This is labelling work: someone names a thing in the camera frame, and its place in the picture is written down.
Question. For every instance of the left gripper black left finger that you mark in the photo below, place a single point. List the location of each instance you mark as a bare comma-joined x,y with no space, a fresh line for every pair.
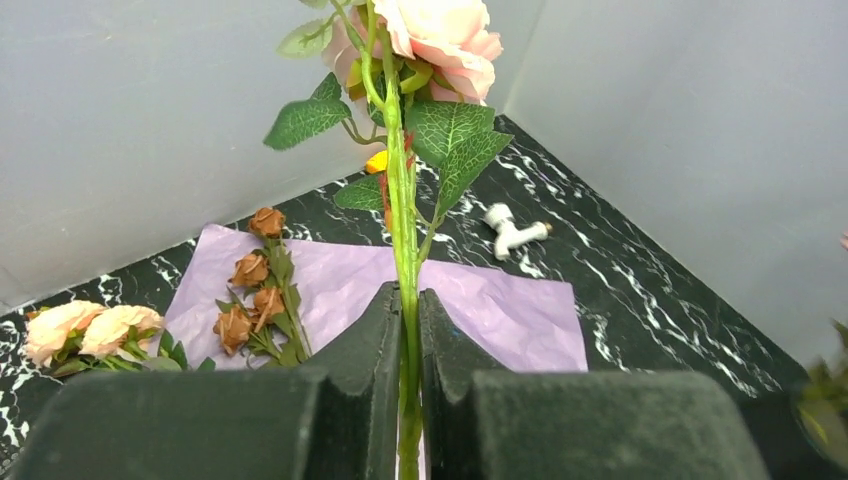
332,417

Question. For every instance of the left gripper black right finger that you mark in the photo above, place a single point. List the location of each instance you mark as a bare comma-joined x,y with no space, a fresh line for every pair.
483,421

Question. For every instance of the pink bouquet wrapping paper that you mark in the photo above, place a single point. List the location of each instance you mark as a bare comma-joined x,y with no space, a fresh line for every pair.
528,325

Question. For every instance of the small brown roses stem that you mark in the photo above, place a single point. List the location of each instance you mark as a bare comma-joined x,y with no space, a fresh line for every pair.
260,319

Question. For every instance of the dusty pink rose stem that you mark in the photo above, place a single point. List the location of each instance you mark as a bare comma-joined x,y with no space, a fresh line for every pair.
822,403

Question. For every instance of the light pink rose stem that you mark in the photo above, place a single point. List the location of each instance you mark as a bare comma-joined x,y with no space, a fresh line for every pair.
422,70

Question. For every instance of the white plastic faucet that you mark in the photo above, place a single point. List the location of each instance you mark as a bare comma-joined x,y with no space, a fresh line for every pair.
500,218

